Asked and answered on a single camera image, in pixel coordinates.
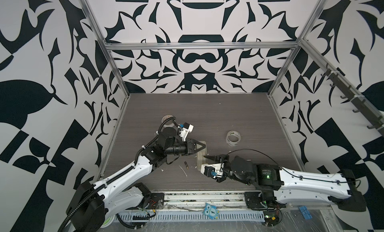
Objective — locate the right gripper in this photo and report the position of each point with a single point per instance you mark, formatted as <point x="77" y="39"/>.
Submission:
<point x="220" y="158"/>

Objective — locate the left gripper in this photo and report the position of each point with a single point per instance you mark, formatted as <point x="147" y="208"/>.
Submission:
<point x="189" y="146"/>

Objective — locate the white remote control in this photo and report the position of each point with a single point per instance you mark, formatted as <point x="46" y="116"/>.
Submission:
<point x="201" y="160"/>

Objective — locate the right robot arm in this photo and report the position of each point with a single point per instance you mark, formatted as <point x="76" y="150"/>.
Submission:
<point x="279" y="186"/>

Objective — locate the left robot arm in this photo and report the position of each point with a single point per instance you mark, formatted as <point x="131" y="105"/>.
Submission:
<point x="93" y="203"/>

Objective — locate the white masking tape roll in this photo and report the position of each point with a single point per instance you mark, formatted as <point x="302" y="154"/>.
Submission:
<point x="167" y="119"/>

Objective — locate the clear tape roll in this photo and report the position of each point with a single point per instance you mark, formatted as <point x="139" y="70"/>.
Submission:
<point x="233" y="138"/>

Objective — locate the small electronics board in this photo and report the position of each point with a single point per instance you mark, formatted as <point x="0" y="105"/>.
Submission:
<point x="272" y="219"/>

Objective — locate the blue tape piece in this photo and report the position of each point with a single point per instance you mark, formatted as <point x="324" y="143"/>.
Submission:
<point x="305" y="212"/>

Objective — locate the green push button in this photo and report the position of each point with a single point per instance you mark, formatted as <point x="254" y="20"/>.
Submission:
<point x="108" y="222"/>

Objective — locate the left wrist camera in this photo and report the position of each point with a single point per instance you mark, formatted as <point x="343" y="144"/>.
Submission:
<point x="185" y="129"/>

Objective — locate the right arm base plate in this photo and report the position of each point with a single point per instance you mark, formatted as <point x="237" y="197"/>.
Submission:
<point x="262" y="201"/>

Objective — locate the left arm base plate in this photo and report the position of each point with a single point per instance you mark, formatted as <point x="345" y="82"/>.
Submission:
<point x="153" y="201"/>

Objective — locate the white slotted cable duct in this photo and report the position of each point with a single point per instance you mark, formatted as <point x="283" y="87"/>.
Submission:
<point x="186" y="216"/>

